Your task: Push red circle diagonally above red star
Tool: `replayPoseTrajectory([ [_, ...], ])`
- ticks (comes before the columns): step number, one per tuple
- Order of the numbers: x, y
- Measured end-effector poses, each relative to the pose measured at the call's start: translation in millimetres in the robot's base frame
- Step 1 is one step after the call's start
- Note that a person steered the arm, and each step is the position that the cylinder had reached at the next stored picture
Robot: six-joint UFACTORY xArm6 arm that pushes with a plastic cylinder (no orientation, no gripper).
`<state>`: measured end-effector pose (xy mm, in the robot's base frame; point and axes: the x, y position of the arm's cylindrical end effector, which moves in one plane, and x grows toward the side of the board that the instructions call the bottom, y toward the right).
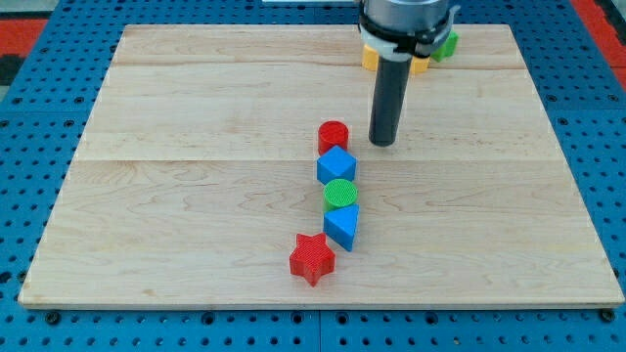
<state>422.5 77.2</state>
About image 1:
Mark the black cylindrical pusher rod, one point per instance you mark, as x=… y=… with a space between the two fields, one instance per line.
x=390 y=87

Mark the red cylinder block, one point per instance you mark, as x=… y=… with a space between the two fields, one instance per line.
x=332 y=133

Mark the red star block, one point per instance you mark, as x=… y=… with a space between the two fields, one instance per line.
x=312 y=258

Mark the yellow block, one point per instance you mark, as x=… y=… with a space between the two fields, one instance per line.
x=370 y=61

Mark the blue cube block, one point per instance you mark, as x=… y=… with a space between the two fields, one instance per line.
x=336 y=163

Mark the green cylinder block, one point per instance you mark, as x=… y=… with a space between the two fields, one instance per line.
x=339 y=193

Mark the blue triangle block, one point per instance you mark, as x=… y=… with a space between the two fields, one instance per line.
x=341 y=225

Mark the wooden board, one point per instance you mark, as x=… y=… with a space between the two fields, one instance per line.
x=197 y=169

